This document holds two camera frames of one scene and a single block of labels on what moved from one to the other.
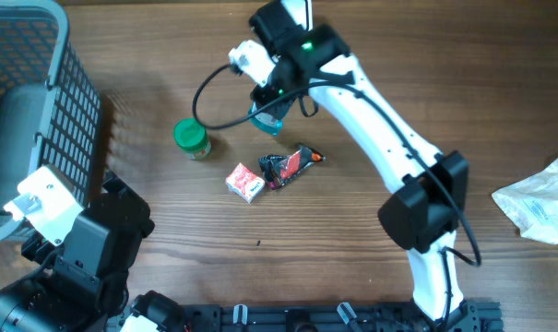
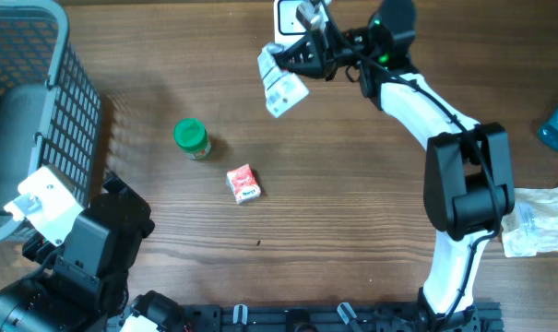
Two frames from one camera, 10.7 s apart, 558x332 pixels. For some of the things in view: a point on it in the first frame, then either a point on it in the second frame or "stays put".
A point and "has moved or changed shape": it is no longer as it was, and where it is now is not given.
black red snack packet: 279,170 has moved or changed shape
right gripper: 263,95 to 319,65
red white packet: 243,183 stays put
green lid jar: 192,137 stays put
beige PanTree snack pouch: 541,207 has moved or changed shape
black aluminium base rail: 462,316 stays put
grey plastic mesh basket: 41,105 stays put
